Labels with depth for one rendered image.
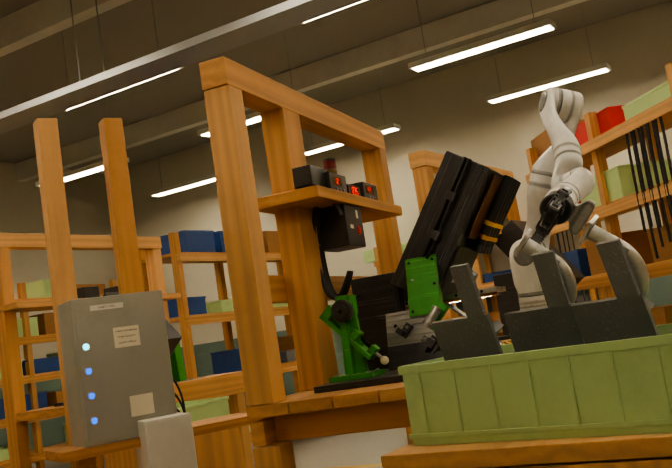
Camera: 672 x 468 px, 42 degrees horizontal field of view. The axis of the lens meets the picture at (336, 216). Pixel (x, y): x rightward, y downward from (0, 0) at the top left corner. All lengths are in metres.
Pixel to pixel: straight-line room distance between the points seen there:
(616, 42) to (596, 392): 10.80
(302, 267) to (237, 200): 0.43
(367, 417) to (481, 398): 0.81
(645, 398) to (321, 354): 1.51
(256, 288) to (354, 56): 8.89
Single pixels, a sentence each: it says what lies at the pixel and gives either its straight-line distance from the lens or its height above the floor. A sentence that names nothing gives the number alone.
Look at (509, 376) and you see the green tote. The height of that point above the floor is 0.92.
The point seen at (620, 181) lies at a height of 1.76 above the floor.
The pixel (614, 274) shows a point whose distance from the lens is 1.76.
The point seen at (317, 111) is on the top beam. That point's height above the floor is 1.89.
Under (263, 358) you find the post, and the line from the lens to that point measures 2.62.
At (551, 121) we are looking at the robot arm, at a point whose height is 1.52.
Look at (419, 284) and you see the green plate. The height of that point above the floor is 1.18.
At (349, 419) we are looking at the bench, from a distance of 2.62.
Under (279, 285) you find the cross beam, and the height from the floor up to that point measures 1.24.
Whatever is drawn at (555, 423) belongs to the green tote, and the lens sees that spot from 1.77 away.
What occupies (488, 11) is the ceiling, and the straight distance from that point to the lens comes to 10.73.
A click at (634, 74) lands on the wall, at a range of 12.24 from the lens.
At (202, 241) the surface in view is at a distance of 8.53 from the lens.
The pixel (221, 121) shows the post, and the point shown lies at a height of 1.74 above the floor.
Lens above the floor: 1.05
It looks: 8 degrees up
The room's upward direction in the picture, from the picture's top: 9 degrees counter-clockwise
